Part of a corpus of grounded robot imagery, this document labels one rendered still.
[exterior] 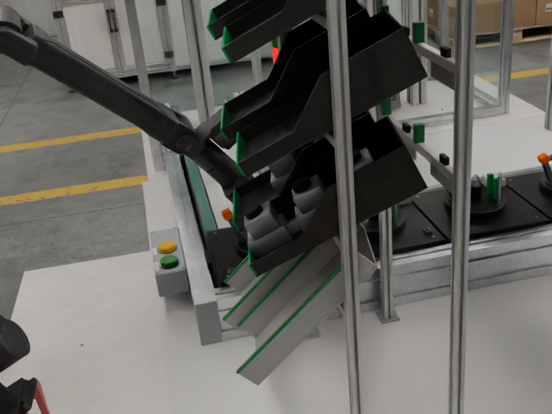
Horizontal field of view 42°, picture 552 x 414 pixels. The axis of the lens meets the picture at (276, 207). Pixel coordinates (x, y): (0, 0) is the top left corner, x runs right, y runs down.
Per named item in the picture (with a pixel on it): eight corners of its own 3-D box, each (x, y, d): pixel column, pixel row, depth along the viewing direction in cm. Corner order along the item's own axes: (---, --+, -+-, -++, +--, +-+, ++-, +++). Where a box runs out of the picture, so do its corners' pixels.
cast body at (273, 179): (278, 196, 121) (257, 163, 118) (278, 185, 125) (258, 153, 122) (322, 174, 119) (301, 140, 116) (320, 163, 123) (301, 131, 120)
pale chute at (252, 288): (241, 333, 127) (222, 319, 125) (241, 292, 139) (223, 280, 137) (347, 223, 118) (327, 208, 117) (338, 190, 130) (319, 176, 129)
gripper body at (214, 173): (245, 163, 155) (221, 141, 151) (254, 181, 146) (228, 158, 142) (223, 183, 156) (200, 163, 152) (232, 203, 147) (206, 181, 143)
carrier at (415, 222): (339, 268, 151) (337, 215, 145) (310, 219, 172) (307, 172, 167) (446, 247, 155) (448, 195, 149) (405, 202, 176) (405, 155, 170)
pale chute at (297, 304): (257, 386, 114) (236, 372, 112) (256, 337, 125) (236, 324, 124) (378, 267, 105) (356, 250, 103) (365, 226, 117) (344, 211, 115)
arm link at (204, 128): (163, 124, 144) (172, 145, 138) (202, 84, 142) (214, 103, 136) (202, 154, 152) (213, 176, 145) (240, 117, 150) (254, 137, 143)
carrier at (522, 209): (448, 247, 155) (449, 195, 149) (407, 202, 176) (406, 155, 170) (549, 227, 158) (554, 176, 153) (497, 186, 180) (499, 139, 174)
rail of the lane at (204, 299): (201, 346, 146) (194, 301, 141) (167, 181, 224) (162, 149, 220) (227, 340, 146) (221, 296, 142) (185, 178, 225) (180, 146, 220)
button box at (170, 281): (158, 297, 156) (154, 273, 153) (153, 253, 175) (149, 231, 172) (190, 292, 157) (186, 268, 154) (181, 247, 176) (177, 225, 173)
